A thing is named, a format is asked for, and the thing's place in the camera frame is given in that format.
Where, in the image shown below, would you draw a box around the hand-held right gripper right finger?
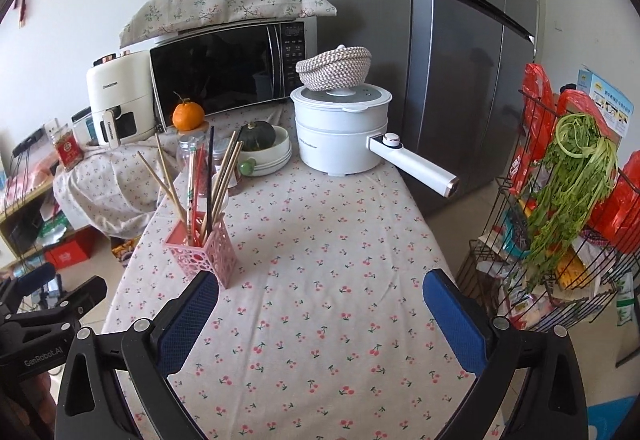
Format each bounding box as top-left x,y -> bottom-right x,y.
422,269 -> 589,440

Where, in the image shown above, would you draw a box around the red box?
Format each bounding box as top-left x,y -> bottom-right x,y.
44,239 -> 97,272

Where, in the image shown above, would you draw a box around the white air fryer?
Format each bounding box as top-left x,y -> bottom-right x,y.
85,51 -> 162,149

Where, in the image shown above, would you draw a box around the white electric cooking pot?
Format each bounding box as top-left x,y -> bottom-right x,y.
290,82 -> 460,199

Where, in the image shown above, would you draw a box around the person's left forearm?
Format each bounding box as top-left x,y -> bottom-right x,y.
0,369 -> 59,440

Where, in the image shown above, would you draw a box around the green leafy vegetables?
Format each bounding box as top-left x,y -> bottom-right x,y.
522,112 -> 621,272

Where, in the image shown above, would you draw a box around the woven rope basket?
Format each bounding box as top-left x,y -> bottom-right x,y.
295,45 -> 374,92

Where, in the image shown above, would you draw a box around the black wire rack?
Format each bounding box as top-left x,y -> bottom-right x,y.
457,89 -> 640,367

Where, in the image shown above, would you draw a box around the draped cherry print cloth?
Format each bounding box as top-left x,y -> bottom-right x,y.
52,143 -> 177,239

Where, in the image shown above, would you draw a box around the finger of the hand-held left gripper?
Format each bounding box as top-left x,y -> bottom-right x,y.
30,275 -> 109,337
0,262 -> 56,317

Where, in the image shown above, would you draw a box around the blue printed carton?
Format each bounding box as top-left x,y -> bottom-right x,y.
577,67 -> 634,137

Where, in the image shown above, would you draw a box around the red tin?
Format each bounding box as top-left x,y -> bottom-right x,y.
53,132 -> 84,171

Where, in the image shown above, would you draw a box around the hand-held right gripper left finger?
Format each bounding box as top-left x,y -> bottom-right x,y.
52,270 -> 221,440

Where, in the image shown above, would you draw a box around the cherry print tablecloth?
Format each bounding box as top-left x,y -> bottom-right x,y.
102,98 -> 502,440

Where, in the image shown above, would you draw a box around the green pumpkin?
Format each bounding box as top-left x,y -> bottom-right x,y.
239,121 -> 275,151

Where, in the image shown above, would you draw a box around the orange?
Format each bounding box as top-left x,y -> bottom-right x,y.
172,92 -> 205,130

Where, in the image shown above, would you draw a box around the pink perforated utensil holder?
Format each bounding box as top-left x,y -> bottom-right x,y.
163,211 -> 237,290

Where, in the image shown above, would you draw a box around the blue plastic stool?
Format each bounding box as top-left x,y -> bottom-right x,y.
584,401 -> 640,440

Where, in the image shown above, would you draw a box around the white bowl with green knob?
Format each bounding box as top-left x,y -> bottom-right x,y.
234,123 -> 293,177

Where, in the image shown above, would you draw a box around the floral cover cloth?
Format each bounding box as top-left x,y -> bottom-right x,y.
118,0 -> 337,49

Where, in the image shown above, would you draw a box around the black microwave oven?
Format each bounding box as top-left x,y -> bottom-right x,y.
149,17 -> 319,132

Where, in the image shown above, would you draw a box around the grey refrigerator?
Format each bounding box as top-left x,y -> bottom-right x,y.
314,0 -> 539,217

